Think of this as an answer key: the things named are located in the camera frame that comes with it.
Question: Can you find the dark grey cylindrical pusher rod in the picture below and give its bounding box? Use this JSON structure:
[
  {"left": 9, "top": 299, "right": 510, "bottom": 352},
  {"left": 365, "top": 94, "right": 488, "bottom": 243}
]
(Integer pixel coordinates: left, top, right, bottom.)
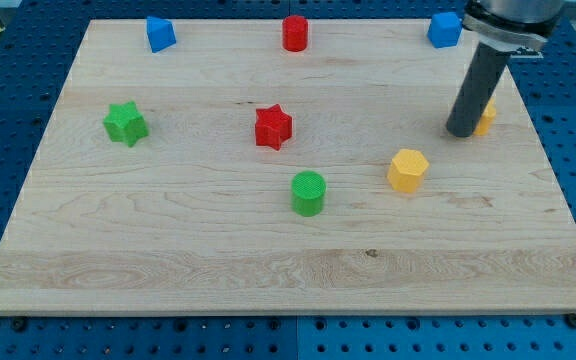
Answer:
[{"left": 446, "top": 42, "right": 510, "bottom": 138}]

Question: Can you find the red star block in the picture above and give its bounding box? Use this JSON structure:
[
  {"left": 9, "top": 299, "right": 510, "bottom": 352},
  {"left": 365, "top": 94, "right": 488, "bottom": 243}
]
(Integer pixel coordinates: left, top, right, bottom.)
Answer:
[{"left": 254, "top": 104, "right": 293, "bottom": 151}]

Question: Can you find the green star block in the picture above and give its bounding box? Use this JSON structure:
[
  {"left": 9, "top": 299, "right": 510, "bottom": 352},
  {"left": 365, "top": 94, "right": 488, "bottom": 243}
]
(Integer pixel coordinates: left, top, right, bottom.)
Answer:
[{"left": 103, "top": 101, "right": 149, "bottom": 147}]

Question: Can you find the yellow block behind rod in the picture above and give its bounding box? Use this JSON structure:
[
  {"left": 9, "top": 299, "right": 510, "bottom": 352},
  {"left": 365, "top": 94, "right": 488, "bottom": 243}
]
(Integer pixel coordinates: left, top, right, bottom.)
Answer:
[{"left": 473, "top": 98, "right": 497, "bottom": 136}]

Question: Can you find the blue cube block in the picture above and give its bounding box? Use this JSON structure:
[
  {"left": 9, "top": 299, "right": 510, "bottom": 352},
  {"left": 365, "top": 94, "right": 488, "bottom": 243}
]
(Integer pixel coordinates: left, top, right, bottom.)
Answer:
[{"left": 427, "top": 12, "right": 462, "bottom": 48}]

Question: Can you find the yellow hexagon block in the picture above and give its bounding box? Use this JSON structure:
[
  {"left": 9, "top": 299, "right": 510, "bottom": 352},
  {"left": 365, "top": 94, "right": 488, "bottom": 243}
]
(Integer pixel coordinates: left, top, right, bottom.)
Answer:
[{"left": 387, "top": 149, "right": 429, "bottom": 193}]

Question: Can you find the green cylinder block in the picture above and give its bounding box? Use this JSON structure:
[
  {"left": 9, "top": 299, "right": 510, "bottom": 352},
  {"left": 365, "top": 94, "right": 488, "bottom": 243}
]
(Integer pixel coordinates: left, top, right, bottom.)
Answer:
[{"left": 291, "top": 170, "right": 327, "bottom": 217}]

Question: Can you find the red cylinder block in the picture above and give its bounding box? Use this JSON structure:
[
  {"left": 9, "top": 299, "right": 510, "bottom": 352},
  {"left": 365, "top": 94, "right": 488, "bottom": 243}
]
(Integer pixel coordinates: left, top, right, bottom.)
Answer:
[{"left": 282, "top": 15, "right": 309, "bottom": 52}]

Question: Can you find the light wooden board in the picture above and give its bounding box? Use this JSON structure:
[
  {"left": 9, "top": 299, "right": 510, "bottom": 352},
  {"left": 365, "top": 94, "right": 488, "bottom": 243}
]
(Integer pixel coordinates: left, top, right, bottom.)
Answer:
[{"left": 0, "top": 20, "right": 576, "bottom": 316}]

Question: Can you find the blue triangular prism block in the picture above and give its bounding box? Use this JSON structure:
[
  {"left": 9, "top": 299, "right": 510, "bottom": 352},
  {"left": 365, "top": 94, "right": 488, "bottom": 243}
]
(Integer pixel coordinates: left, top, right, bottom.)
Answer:
[{"left": 146, "top": 16, "right": 177, "bottom": 53}]

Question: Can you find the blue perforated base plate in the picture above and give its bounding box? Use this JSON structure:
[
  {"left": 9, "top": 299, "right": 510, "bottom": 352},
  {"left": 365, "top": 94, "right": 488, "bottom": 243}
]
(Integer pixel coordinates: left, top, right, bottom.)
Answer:
[{"left": 0, "top": 1, "right": 576, "bottom": 359}]

